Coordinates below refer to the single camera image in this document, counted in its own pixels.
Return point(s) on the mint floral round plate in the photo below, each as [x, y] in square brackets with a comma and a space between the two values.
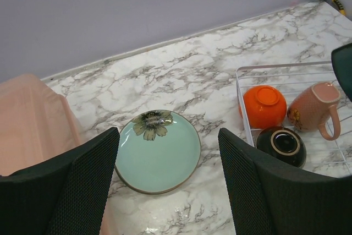
[158, 151]

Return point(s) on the teal square plate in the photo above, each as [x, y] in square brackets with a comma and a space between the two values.
[342, 66]

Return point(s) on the beige bowl dark rim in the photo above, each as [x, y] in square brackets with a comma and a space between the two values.
[283, 144]

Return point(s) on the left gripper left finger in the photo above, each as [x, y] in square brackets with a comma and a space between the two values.
[66, 194]

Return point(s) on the yellow black tool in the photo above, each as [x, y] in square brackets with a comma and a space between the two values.
[339, 6]

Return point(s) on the clear dish rack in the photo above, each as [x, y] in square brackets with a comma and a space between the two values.
[330, 158]

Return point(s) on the pink floral mug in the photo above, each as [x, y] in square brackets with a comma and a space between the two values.
[316, 109]

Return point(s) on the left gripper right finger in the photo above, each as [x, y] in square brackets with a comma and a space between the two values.
[268, 196]

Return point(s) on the orange bowl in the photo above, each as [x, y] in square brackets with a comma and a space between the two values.
[265, 106]

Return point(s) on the pink plastic storage box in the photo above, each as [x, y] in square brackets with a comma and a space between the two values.
[36, 125]

